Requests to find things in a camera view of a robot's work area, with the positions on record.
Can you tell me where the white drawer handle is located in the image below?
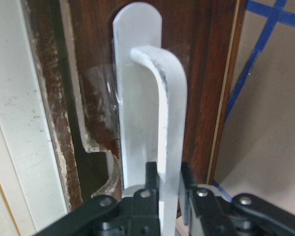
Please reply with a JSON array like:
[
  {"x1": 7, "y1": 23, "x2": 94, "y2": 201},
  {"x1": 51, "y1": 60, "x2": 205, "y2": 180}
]
[{"x1": 113, "y1": 2, "x2": 187, "y2": 236}]

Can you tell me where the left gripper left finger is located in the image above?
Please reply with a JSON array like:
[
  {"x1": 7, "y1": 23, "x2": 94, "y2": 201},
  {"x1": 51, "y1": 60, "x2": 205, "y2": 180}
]
[{"x1": 119, "y1": 162, "x2": 160, "y2": 236}]

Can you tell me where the dark brown wooden drawer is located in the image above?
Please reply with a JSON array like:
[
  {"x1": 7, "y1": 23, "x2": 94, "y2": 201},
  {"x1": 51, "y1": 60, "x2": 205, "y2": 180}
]
[{"x1": 21, "y1": 0, "x2": 247, "y2": 210}]

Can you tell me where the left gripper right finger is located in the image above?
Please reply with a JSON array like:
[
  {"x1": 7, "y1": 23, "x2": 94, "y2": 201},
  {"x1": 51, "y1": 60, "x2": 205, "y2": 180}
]
[{"x1": 178, "y1": 162, "x2": 237, "y2": 236}]

